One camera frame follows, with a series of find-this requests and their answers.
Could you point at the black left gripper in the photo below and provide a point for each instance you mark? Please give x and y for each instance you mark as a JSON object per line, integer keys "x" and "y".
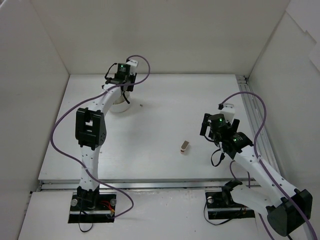
{"x": 132, "y": 81}

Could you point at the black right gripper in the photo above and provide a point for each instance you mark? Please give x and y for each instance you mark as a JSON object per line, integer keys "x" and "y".
{"x": 205, "y": 124}

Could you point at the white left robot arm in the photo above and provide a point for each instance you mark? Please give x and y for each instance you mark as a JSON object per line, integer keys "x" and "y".
{"x": 91, "y": 133}

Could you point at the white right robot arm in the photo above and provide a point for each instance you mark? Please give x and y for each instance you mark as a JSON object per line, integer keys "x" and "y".
{"x": 283, "y": 204}

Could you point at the white round divided container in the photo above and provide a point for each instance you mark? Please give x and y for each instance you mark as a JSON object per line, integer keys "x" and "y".
{"x": 121, "y": 104}

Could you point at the red white sleeved eraser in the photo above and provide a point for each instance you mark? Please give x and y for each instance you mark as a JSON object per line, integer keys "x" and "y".
{"x": 184, "y": 146}

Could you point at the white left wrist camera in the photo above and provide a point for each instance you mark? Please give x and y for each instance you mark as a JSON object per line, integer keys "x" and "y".
{"x": 133, "y": 66}

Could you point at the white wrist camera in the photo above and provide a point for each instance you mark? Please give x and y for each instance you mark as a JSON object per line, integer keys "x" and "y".
{"x": 228, "y": 110}
{"x": 133, "y": 66}

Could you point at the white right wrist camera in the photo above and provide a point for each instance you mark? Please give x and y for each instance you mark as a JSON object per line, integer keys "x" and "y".
{"x": 228, "y": 110}

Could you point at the aluminium rail frame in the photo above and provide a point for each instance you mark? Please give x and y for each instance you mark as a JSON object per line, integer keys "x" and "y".
{"x": 143, "y": 143}

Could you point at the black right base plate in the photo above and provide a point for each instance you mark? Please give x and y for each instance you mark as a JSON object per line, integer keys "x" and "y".
{"x": 218, "y": 211}

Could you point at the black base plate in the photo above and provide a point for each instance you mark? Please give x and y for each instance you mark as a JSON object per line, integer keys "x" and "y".
{"x": 218, "y": 211}
{"x": 102, "y": 212}

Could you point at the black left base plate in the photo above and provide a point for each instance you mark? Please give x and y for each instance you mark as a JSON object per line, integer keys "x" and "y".
{"x": 102, "y": 212}

